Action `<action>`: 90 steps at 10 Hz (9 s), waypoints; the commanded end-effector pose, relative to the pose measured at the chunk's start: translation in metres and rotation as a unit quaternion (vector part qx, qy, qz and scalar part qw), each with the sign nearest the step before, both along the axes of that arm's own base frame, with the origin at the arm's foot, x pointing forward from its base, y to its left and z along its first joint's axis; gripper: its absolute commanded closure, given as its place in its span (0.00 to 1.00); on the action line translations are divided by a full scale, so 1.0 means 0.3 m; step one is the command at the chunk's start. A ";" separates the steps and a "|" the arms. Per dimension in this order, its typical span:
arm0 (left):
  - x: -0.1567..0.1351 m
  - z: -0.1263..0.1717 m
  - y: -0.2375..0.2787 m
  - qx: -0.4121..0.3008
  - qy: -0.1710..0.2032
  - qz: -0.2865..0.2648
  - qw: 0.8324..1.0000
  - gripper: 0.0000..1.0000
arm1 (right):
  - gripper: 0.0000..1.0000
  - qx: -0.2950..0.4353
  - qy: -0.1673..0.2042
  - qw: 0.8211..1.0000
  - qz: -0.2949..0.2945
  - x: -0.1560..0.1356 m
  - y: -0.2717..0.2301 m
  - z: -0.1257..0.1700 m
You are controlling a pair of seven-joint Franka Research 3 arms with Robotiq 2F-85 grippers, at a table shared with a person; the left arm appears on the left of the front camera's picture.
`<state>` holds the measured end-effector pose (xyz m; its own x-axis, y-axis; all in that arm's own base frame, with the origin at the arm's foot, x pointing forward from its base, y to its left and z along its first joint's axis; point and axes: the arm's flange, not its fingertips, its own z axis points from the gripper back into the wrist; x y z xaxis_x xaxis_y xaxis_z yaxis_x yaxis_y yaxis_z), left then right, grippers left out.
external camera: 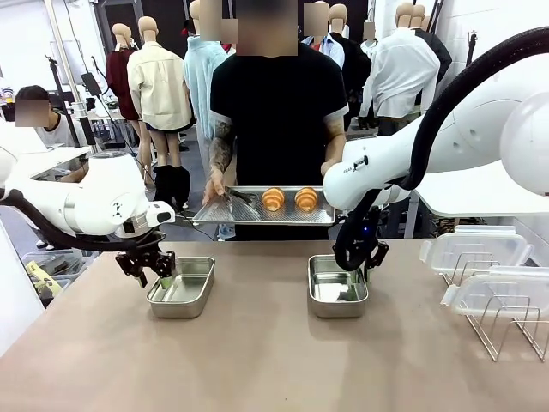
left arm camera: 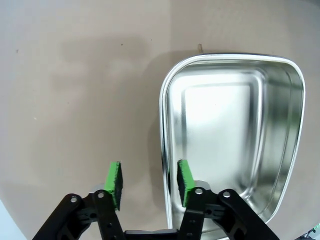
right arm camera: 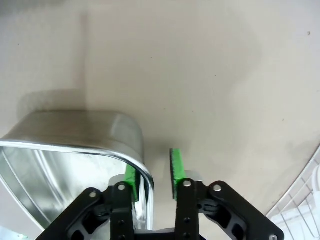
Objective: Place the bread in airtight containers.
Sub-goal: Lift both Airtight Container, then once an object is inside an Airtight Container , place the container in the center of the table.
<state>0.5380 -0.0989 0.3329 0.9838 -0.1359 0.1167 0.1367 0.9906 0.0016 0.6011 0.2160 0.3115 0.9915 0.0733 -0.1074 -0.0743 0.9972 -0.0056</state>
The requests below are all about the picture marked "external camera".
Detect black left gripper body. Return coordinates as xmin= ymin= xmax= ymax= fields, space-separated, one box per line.
xmin=127 ymin=233 xmax=167 ymax=270

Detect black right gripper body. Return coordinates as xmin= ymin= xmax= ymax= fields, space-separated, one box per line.
xmin=354 ymin=205 xmax=389 ymax=264

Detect rectangular stainless steel container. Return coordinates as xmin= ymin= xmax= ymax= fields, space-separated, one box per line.
xmin=146 ymin=256 xmax=216 ymax=319
xmin=307 ymin=254 xmax=370 ymax=319

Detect golden croissant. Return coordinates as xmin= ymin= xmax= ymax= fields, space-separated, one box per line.
xmin=293 ymin=186 xmax=319 ymax=213
xmin=261 ymin=186 xmax=287 ymax=213

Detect perforated metal baking tray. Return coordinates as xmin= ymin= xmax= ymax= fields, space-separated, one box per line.
xmin=191 ymin=185 xmax=336 ymax=227

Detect clear plastic container lid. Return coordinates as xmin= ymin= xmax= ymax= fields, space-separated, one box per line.
xmin=440 ymin=265 xmax=549 ymax=318
xmin=419 ymin=225 xmax=534 ymax=276

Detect metal serving tongs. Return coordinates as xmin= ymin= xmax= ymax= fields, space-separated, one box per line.
xmin=221 ymin=191 xmax=261 ymax=207

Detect tattooed right forearm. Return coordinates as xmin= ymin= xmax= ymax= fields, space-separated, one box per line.
xmin=207 ymin=128 xmax=236 ymax=179

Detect person's left forearm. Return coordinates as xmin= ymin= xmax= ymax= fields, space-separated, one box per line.
xmin=324 ymin=119 xmax=347 ymax=167

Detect person's right hand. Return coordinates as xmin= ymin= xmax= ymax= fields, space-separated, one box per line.
xmin=202 ymin=171 xmax=229 ymax=207

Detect black furry boots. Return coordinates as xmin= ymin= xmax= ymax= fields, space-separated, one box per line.
xmin=152 ymin=164 xmax=192 ymax=212

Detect clear plastic storage bin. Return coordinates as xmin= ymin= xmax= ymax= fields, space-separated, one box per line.
xmin=21 ymin=247 xmax=99 ymax=301

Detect white side table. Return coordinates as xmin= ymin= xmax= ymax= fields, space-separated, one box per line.
xmin=413 ymin=184 xmax=549 ymax=248

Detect white panel board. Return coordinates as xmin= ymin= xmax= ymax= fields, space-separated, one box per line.
xmin=0 ymin=214 xmax=47 ymax=358

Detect white office desk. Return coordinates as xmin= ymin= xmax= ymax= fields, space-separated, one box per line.
xmin=28 ymin=145 xmax=94 ymax=177

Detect person in black T-shirt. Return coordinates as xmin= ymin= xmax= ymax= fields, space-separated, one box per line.
xmin=209 ymin=42 xmax=349 ymax=241

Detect mannequin in black jacket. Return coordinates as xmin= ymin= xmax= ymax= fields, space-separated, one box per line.
xmin=329 ymin=3 xmax=372 ymax=130

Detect mannequin in cream jacket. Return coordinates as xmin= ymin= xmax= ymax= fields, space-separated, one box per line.
xmin=127 ymin=15 xmax=194 ymax=190

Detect mannequin in white shirt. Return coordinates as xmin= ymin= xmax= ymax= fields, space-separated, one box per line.
xmin=367 ymin=2 xmax=442 ymax=128

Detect mannequin in dark red outfit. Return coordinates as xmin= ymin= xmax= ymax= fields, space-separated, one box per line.
xmin=106 ymin=23 xmax=141 ymax=167

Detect black monitor on stand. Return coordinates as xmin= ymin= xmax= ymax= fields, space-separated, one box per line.
xmin=81 ymin=71 xmax=103 ymax=94

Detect mannequin in light blue shirt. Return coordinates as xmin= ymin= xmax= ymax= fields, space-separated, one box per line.
xmin=183 ymin=0 xmax=229 ymax=149

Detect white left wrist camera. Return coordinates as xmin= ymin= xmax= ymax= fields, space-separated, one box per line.
xmin=145 ymin=200 xmax=177 ymax=227

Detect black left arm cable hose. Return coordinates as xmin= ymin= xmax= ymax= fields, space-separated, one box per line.
xmin=0 ymin=188 xmax=166 ymax=252

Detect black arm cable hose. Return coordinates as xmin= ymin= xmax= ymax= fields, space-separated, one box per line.
xmin=334 ymin=26 xmax=549 ymax=272
xmin=0 ymin=188 xmax=166 ymax=252

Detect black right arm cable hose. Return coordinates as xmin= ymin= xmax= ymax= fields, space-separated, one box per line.
xmin=334 ymin=26 xmax=549 ymax=272

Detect metal wire lid rack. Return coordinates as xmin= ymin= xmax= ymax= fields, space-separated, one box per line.
xmin=443 ymin=251 xmax=549 ymax=362

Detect aluminium frame post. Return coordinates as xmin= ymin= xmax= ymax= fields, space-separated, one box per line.
xmin=45 ymin=0 xmax=95 ymax=151

